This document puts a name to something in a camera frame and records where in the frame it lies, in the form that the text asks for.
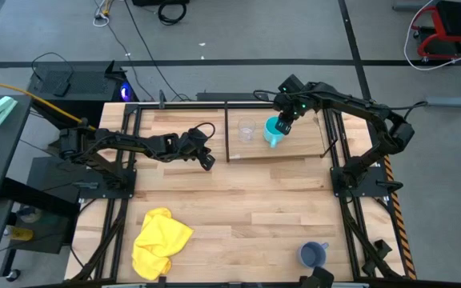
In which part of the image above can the thin black phone cable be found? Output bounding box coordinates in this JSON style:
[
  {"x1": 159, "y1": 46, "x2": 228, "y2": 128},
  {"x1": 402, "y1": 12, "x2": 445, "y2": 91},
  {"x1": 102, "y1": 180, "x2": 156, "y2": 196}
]
[{"x1": 30, "y1": 51, "x2": 74, "y2": 85}]

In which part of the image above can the teal mug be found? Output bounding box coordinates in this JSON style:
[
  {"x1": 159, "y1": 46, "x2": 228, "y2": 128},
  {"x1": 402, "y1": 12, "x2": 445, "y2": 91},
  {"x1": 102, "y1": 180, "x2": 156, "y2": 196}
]
[{"x1": 263, "y1": 115, "x2": 290, "y2": 150}]

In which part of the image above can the long black floor cable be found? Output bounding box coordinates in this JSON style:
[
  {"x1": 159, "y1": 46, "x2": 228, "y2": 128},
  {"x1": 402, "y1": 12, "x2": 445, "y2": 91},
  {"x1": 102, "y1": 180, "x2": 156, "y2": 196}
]
[{"x1": 122, "y1": 0, "x2": 194, "y2": 103}]

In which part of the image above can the black computer tower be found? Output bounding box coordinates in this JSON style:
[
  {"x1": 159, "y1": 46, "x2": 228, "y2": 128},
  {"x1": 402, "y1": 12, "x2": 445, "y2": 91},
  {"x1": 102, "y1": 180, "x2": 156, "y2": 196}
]
[{"x1": 26, "y1": 59, "x2": 139, "y2": 141}]

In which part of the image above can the grey mug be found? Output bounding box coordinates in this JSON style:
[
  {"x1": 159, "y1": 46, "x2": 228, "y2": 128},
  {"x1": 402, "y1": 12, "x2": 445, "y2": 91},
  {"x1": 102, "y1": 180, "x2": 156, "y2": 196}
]
[{"x1": 297, "y1": 240, "x2": 330, "y2": 270}]

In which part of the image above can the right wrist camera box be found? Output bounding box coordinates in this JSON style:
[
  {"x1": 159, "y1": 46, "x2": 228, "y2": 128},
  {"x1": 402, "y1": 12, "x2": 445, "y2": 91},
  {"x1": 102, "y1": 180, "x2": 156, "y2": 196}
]
[{"x1": 277, "y1": 74, "x2": 306, "y2": 95}]

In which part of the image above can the mint green stapler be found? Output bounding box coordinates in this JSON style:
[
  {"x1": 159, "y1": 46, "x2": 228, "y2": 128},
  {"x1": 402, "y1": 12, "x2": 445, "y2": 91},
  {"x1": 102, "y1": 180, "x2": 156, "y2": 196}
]
[{"x1": 0, "y1": 95, "x2": 18, "y2": 127}]

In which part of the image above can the yellow cloth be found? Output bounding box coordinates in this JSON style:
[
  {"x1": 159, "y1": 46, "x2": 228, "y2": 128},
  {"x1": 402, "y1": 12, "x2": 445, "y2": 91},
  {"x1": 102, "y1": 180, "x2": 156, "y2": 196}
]
[{"x1": 131, "y1": 206, "x2": 194, "y2": 282}]

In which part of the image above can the thin grey floor cable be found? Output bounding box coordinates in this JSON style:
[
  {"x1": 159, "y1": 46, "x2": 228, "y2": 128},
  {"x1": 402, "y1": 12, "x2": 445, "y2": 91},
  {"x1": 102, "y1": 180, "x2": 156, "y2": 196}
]
[{"x1": 93, "y1": 0, "x2": 155, "y2": 102}]

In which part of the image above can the yellow bottle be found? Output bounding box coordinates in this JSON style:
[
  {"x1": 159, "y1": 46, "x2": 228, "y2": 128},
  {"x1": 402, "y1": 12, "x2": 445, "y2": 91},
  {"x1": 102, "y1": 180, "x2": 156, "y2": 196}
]
[{"x1": 8, "y1": 226, "x2": 34, "y2": 242}]

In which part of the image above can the black box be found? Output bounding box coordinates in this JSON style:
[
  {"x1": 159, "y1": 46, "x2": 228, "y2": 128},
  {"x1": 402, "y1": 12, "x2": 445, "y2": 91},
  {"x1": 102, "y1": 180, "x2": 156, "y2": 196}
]
[{"x1": 131, "y1": 0, "x2": 190, "y2": 6}]

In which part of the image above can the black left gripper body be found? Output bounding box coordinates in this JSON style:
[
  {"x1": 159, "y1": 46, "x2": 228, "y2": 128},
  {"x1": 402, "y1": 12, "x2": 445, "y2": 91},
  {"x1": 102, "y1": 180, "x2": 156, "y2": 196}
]
[{"x1": 176, "y1": 128, "x2": 212, "y2": 159}]

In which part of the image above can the black phone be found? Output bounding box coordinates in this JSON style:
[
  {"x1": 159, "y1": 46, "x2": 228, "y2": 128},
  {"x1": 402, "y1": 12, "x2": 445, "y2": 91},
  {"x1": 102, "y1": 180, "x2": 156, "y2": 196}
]
[{"x1": 52, "y1": 82, "x2": 71, "y2": 98}]

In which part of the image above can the black box-shaped device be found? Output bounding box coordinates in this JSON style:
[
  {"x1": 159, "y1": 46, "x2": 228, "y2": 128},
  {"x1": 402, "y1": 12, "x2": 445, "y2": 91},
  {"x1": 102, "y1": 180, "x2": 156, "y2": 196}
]
[{"x1": 301, "y1": 266, "x2": 335, "y2": 288}]

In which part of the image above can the clear glass cup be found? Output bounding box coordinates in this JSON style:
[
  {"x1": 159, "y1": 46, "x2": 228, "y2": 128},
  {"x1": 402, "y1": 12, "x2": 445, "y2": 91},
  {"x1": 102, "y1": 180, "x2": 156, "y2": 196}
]
[{"x1": 237, "y1": 117, "x2": 257, "y2": 143}]

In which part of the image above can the wooden shelf black metal frame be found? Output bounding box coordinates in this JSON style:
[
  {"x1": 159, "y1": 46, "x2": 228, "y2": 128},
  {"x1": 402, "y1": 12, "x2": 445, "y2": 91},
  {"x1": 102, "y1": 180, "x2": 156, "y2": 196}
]
[{"x1": 224, "y1": 99, "x2": 340, "y2": 163}]

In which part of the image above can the black orange hazard tape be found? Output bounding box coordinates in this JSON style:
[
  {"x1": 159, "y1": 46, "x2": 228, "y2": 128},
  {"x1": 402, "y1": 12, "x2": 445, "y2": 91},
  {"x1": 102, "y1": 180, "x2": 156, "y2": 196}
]
[{"x1": 370, "y1": 99, "x2": 418, "y2": 281}]

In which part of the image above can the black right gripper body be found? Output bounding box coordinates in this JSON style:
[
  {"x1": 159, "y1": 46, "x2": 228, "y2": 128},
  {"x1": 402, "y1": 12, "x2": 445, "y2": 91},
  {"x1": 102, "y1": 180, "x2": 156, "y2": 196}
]
[{"x1": 273, "y1": 90, "x2": 310, "y2": 121}]

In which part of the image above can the coiled black cable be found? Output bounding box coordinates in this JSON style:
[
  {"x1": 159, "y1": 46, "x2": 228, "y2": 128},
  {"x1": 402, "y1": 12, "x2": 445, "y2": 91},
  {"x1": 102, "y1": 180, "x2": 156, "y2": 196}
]
[{"x1": 157, "y1": 2, "x2": 188, "y2": 26}]

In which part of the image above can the white and yellow cable bundle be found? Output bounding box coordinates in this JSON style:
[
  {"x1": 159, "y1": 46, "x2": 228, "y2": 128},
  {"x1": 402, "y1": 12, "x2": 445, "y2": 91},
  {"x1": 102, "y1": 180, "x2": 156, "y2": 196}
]
[{"x1": 92, "y1": 0, "x2": 115, "y2": 28}]

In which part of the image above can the red rolling stool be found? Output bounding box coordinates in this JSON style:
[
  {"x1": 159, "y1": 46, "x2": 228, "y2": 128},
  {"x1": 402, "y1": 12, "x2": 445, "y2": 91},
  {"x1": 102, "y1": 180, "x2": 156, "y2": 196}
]
[{"x1": 410, "y1": 0, "x2": 461, "y2": 62}]

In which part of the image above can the black equipment cart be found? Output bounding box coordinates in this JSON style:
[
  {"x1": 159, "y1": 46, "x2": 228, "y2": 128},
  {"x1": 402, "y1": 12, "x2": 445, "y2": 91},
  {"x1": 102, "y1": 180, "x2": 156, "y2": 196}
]
[{"x1": 0, "y1": 154, "x2": 95, "y2": 277}]

